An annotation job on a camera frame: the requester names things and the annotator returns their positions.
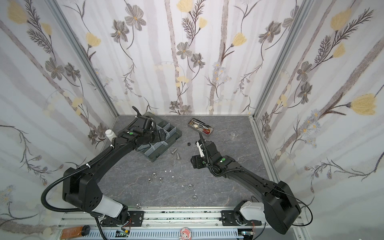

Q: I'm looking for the pink figurine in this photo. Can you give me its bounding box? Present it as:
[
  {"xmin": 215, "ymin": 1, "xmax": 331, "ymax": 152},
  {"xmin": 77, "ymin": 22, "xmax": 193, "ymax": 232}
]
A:
[{"xmin": 179, "ymin": 228, "xmax": 192, "ymax": 240}]

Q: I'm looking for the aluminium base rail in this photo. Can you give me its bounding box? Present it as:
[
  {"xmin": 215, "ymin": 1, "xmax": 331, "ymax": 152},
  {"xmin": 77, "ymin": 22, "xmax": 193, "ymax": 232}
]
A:
[{"xmin": 56, "ymin": 206, "xmax": 307, "ymax": 240}]

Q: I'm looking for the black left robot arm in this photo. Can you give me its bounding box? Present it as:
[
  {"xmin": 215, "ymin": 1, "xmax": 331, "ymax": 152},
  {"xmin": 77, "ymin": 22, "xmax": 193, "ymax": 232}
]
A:
[{"xmin": 41, "ymin": 112, "xmax": 166, "ymax": 226}]

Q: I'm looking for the green compartment organizer box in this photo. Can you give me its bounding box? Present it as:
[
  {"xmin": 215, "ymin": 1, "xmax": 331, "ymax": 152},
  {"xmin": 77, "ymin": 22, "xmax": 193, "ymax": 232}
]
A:
[{"xmin": 137, "ymin": 112, "xmax": 182, "ymax": 162}]

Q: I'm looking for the clear plastic measuring beaker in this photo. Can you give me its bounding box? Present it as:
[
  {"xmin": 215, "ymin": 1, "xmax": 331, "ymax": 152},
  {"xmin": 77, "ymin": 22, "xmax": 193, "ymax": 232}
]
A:
[{"xmin": 230, "ymin": 132, "xmax": 238, "ymax": 141}]

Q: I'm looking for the white plastic bottle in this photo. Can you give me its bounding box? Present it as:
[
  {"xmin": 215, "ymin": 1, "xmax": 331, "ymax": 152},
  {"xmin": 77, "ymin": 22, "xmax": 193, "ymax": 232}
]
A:
[{"xmin": 105, "ymin": 129, "xmax": 117, "ymax": 142}]

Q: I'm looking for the orange object on rail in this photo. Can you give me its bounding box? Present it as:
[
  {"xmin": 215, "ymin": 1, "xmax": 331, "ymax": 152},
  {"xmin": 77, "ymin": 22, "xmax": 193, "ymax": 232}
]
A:
[{"xmin": 60, "ymin": 225, "xmax": 91, "ymax": 240}]

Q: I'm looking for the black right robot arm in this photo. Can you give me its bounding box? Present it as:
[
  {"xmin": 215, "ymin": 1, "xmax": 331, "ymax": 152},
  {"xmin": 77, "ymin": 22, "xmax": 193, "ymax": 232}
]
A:
[{"xmin": 191, "ymin": 135, "xmax": 309, "ymax": 235}]

